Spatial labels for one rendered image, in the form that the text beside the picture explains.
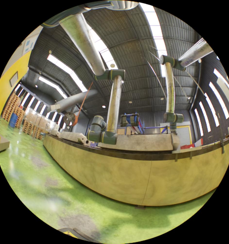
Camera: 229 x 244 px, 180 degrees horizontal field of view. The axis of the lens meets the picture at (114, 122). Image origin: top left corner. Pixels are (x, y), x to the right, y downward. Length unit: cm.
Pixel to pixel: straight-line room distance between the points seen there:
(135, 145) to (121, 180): 46
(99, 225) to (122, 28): 979
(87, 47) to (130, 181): 128
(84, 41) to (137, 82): 965
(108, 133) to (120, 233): 97
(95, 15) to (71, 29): 881
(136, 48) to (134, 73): 330
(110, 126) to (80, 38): 70
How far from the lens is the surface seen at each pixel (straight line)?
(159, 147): 87
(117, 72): 87
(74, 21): 54
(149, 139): 89
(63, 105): 746
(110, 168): 98
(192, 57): 98
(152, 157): 86
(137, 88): 1040
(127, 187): 97
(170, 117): 88
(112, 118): 62
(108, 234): 85
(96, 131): 66
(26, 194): 113
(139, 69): 943
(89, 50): 63
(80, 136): 142
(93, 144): 210
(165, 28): 997
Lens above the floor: 77
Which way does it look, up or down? 23 degrees up
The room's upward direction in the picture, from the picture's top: 9 degrees clockwise
